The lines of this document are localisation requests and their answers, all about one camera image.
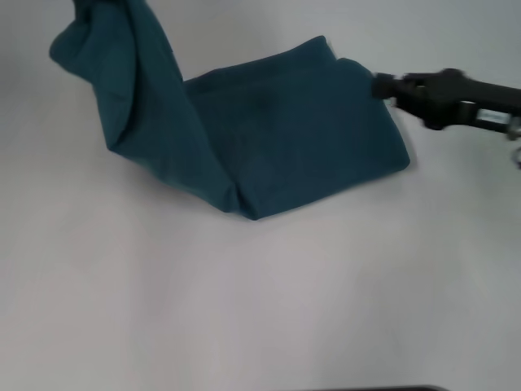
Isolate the teal t-shirt with pink print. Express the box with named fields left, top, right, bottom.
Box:
left=47, top=0, right=411, bottom=222

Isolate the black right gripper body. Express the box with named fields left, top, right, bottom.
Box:
left=391, top=68, right=521, bottom=132

